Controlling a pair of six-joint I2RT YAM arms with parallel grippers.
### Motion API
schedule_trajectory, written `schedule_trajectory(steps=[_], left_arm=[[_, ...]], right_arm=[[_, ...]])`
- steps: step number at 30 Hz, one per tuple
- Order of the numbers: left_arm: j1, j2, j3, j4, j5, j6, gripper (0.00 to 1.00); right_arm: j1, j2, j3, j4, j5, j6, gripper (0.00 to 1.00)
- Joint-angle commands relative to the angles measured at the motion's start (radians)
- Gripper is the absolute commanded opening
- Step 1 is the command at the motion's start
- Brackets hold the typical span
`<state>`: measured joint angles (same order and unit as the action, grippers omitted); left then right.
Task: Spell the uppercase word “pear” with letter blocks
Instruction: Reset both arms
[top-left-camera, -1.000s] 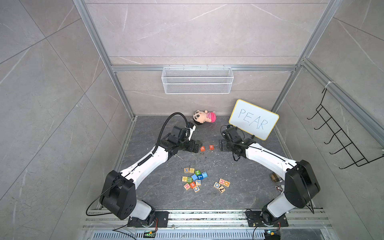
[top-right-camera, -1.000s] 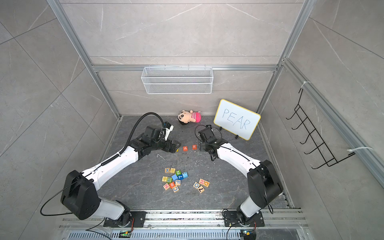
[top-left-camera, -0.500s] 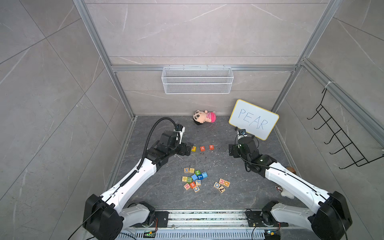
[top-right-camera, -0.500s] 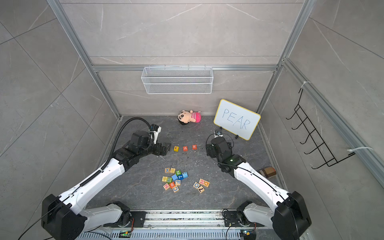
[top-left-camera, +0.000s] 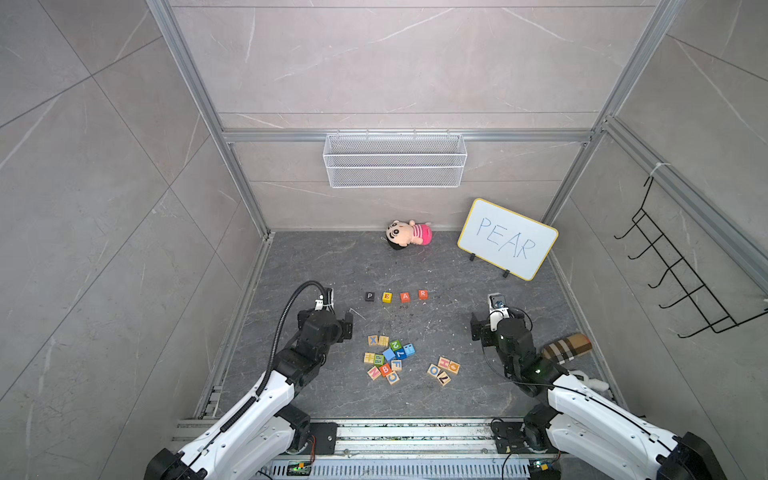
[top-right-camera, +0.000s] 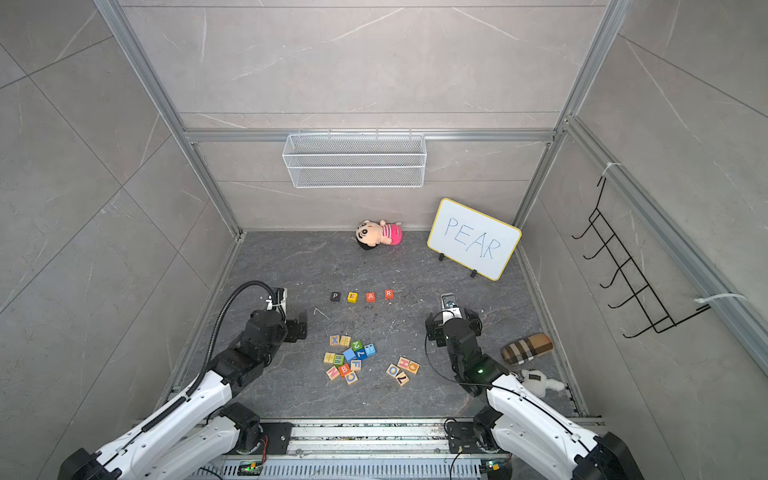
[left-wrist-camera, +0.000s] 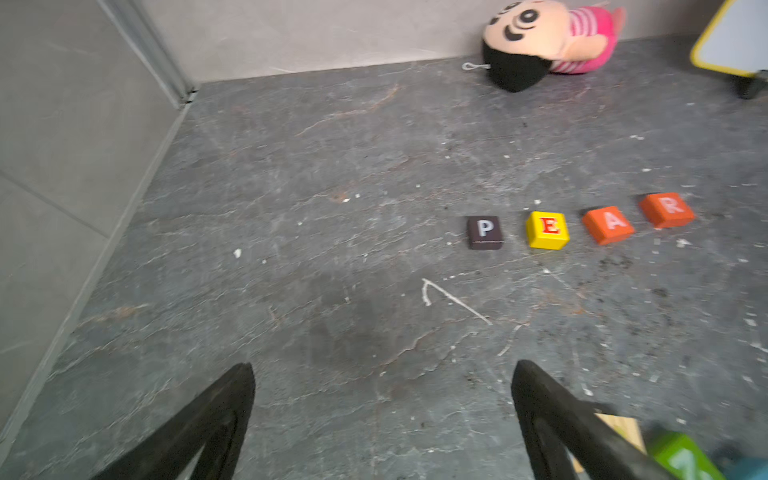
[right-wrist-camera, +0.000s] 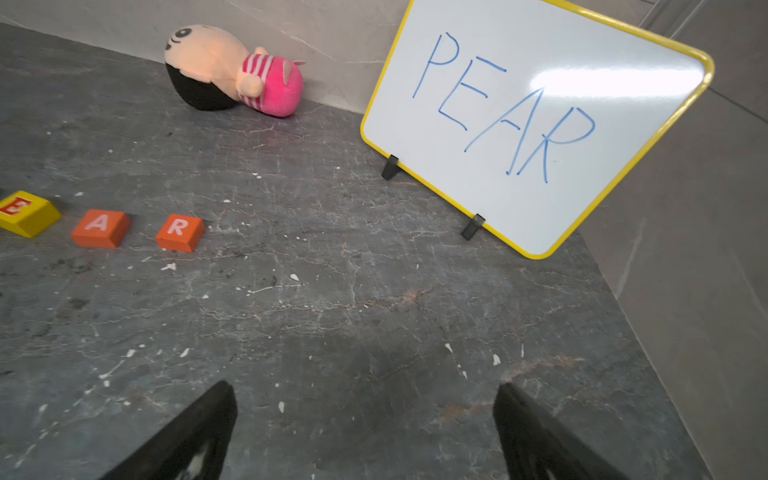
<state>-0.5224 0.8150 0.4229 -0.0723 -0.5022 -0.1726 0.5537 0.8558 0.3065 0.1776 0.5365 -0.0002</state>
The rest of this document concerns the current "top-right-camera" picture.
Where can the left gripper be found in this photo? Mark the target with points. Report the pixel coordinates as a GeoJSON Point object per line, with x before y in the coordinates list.
{"type": "Point", "coordinates": [292, 326]}

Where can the white wire mesh basket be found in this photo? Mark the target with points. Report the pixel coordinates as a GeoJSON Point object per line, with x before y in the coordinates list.
{"type": "Point", "coordinates": [355, 160]}

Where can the black wire hook rack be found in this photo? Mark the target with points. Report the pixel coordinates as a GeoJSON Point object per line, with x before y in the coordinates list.
{"type": "Point", "coordinates": [657, 317]}

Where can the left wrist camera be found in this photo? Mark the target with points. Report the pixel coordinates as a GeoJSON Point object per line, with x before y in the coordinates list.
{"type": "Point", "coordinates": [277, 300]}

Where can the whiteboard with yellow frame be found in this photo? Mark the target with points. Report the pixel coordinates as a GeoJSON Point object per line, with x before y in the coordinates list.
{"type": "Point", "coordinates": [482, 244]}

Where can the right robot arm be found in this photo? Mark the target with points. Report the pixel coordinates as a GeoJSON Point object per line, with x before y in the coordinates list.
{"type": "Point", "coordinates": [515, 420]}

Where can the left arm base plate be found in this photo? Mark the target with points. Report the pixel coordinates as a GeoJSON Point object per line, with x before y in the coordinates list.
{"type": "Point", "coordinates": [271, 438]}

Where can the plush doll pink shirt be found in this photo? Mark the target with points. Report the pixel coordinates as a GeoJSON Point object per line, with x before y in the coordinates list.
{"type": "Point", "coordinates": [370, 234]}

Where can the wooden 7 block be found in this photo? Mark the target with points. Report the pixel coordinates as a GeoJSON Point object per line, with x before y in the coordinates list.
{"type": "Point", "coordinates": [402, 378]}

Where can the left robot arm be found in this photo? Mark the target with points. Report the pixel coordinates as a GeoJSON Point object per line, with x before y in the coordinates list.
{"type": "Point", "coordinates": [202, 421]}

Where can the aluminium rail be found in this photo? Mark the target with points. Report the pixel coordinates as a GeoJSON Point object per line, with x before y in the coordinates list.
{"type": "Point", "coordinates": [360, 437]}

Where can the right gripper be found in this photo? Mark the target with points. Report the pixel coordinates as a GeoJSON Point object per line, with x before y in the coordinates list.
{"type": "Point", "coordinates": [437, 331]}

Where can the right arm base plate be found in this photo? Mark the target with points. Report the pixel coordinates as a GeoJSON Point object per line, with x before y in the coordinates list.
{"type": "Point", "coordinates": [461, 437]}

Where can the white plush toy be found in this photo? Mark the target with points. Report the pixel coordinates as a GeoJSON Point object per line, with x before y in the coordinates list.
{"type": "Point", "coordinates": [539, 384]}

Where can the wooden N block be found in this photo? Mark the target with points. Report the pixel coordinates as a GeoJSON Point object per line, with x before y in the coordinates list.
{"type": "Point", "coordinates": [332, 373]}

